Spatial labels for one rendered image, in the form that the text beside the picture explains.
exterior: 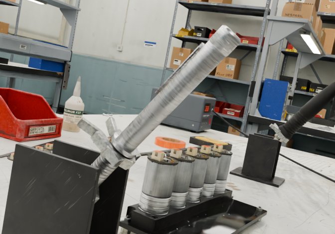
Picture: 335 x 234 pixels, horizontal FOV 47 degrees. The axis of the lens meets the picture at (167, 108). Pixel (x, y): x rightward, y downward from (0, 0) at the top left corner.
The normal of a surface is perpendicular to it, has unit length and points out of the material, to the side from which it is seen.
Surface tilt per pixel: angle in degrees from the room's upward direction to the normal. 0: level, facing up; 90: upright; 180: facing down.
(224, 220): 0
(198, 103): 90
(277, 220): 0
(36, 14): 90
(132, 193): 0
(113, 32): 90
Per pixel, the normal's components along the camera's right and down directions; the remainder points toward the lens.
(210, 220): 0.18, -0.98
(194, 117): -0.38, 0.00
